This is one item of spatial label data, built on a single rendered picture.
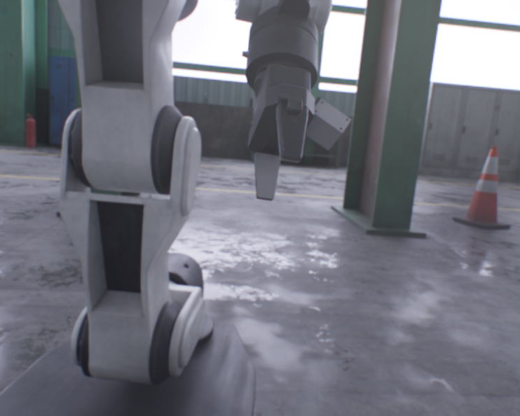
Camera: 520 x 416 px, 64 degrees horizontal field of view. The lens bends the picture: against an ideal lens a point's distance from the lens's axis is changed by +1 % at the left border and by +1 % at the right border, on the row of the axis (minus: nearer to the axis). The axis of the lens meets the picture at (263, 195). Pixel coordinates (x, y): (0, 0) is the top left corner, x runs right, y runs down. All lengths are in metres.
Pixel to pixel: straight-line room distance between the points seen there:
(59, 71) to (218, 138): 3.53
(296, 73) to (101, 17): 0.32
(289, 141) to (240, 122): 9.31
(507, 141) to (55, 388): 10.93
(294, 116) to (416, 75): 2.88
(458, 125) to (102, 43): 10.19
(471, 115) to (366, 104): 7.02
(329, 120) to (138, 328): 0.46
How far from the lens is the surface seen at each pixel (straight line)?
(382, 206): 3.24
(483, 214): 4.16
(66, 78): 9.80
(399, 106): 3.22
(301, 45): 0.51
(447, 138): 10.54
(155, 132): 0.62
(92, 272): 0.72
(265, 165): 0.51
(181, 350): 0.77
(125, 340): 0.75
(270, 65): 0.48
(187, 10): 0.84
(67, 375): 0.97
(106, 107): 0.64
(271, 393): 1.20
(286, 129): 0.41
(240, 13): 0.58
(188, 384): 0.91
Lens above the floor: 0.67
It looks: 9 degrees down
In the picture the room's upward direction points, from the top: 5 degrees clockwise
